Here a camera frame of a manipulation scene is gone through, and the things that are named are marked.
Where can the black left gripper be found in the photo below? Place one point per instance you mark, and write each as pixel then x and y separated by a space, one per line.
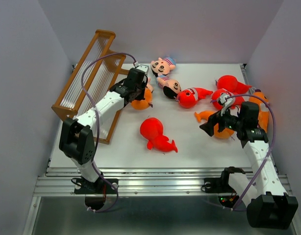
pixel 141 96

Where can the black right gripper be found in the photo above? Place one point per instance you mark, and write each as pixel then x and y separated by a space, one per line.
pixel 208 127

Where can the red shark plush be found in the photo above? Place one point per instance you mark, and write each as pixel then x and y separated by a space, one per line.
pixel 152 130
pixel 231 84
pixel 238 100
pixel 189 97

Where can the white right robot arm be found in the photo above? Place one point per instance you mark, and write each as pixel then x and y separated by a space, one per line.
pixel 268 205

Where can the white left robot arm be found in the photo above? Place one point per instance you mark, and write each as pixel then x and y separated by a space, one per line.
pixel 77 135

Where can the wooden toy shelf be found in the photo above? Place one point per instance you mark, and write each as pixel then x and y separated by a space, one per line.
pixel 100 77

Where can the cartoon boy doll upper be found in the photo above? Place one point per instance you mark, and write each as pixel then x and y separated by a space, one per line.
pixel 163 66

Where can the cartoon boy doll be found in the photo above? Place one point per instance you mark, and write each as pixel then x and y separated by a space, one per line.
pixel 163 66
pixel 171 87

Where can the cartoon boy doll lower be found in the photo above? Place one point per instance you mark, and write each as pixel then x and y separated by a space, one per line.
pixel 171 87

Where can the red shark plush back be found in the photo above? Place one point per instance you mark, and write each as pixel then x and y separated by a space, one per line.
pixel 231 84

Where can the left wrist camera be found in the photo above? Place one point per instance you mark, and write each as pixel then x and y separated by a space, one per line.
pixel 142 67

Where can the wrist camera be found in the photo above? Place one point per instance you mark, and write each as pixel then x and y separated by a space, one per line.
pixel 142 67
pixel 226 102

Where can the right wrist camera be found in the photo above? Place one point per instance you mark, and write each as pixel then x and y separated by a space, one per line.
pixel 226 102

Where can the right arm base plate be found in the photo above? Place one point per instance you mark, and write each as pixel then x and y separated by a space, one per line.
pixel 215 185

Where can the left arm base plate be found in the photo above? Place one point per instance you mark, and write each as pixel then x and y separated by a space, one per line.
pixel 83 187

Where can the aluminium frame rail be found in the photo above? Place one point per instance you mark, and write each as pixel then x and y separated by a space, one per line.
pixel 132 181

